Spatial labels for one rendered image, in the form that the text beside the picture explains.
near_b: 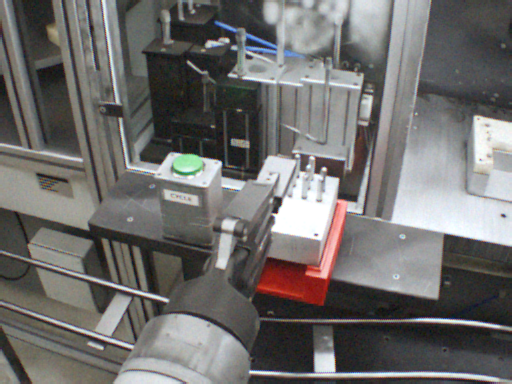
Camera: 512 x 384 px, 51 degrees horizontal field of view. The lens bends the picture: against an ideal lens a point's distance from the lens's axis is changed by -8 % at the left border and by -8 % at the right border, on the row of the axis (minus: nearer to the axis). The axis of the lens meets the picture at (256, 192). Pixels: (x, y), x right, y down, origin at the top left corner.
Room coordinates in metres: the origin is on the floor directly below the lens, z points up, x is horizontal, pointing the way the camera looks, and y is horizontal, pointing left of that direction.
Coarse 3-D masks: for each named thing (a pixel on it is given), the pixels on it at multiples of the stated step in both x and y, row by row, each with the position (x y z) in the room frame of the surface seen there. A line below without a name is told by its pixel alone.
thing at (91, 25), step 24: (96, 0) 0.77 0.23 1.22; (96, 24) 0.77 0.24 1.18; (96, 48) 0.78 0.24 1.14; (96, 72) 0.78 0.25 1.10; (96, 96) 0.78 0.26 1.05; (96, 120) 0.78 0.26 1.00; (120, 144) 0.77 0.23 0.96; (120, 168) 0.77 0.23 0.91; (144, 264) 0.77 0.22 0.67; (192, 264) 0.92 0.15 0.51; (144, 288) 0.77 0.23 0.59; (456, 288) 0.74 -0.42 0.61; (480, 288) 0.73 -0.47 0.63; (504, 288) 0.71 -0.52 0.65; (144, 312) 0.78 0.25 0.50; (384, 312) 0.68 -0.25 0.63; (408, 312) 0.71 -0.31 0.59; (432, 312) 0.75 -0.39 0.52; (456, 312) 0.74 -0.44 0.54; (480, 312) 0.72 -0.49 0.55; (504, 312) 0.71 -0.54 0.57; (504, 336) 0.65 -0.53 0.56
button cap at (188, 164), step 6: (180, 156) 0.63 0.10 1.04; (186, 156) 0.63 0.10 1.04; (192, 156) 0.63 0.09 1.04; (174, 162) 0.62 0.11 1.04; (180, 162) 0.62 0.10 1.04; (186, 162) 0.62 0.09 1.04; (192, 162) 0.62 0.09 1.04; (198, 162) 0.62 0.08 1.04; (174, 168) 0.61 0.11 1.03; (180, 168) 0.61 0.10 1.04; (186, 168) 0.61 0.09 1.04; (192, 168) 0.60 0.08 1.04; (198, 168) 0.61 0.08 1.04; (180, 174) 0.60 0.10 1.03; (186, 174) 0.60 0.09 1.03; (192, 174) 0.60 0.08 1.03
